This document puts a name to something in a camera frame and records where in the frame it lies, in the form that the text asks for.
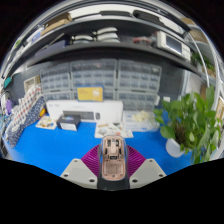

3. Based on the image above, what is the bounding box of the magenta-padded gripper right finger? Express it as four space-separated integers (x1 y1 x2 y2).
112 145 167 191

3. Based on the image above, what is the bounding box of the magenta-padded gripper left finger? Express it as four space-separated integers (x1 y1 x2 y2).
60 144 114 191

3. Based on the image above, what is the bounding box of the printed picture sheet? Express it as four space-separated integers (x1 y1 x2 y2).
94 121 134 139
35 115 58 130

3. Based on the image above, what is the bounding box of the clear plastic glove box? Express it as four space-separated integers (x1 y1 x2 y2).
122 109 160 133

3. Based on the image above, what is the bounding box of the small black labelled box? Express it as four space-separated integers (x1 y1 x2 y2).
56 114 82 132

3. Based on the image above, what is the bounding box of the long white keyboard box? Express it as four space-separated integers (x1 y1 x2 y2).
45 99 124 124

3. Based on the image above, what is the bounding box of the green plant in white pot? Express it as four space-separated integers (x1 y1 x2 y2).
153 84 224 165

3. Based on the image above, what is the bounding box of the yellow flat box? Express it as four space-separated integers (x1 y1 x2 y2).
76 85 104 103

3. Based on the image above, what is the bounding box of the red checked cloth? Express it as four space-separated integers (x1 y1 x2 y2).
13 84 44 124

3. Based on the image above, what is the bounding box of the small purple object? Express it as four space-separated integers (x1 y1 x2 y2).
4 99 14 114

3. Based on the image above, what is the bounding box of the beige framed crate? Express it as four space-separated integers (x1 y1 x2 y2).
23 75 42 93

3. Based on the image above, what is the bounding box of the dark wall shelf unit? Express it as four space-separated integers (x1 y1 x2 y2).
3 6 221 79

